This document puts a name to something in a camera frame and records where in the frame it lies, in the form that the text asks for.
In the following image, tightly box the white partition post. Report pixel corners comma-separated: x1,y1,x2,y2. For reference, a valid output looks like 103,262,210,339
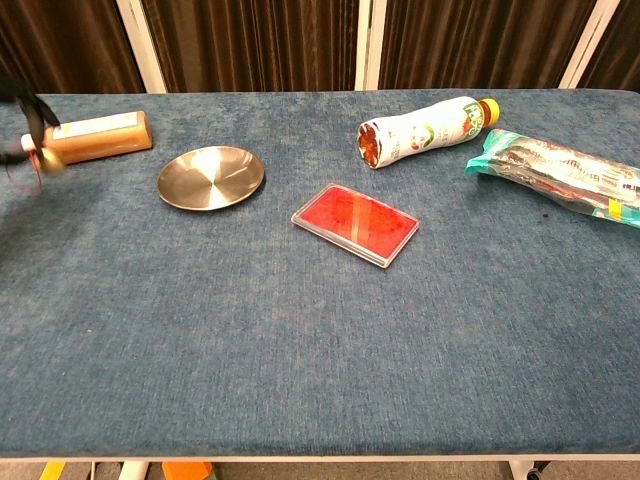
353,0,388,92
115,0,169,95
557,0,622,91

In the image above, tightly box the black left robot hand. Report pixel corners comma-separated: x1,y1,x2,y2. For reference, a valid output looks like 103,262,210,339
0,74,62,167

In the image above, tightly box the blue tablecloth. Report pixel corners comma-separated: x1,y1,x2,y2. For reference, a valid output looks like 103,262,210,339
0,88,640,459

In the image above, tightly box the orange object under table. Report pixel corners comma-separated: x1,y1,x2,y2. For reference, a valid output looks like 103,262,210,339
161,461,215,480

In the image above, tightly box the tea bottle with yellow cap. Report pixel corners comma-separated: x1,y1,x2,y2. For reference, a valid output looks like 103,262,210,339
356,95,502,172

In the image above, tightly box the clear case with red insert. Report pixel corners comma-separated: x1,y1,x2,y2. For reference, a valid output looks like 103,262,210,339
290,182,421,272

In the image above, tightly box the brown curtain panel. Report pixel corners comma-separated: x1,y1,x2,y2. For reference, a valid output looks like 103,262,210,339
0,0,147,95
578,0,640,93
139,0,362,94
377,0,599,92

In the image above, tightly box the orange liquid bottle white cap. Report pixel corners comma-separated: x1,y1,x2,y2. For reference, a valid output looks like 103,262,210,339
20,109,154,167

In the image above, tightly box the white table frame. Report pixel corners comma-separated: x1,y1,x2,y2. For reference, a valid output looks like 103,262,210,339
0,453,640,480

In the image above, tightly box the teal and clear snack package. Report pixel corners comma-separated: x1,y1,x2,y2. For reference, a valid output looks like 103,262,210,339
464,127,640,230

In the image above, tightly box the round golden metal plate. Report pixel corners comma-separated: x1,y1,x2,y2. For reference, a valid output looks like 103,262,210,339
156,144,267,212

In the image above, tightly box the small gold bell red cord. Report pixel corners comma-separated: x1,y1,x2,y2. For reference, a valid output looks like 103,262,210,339
3,147,67,197

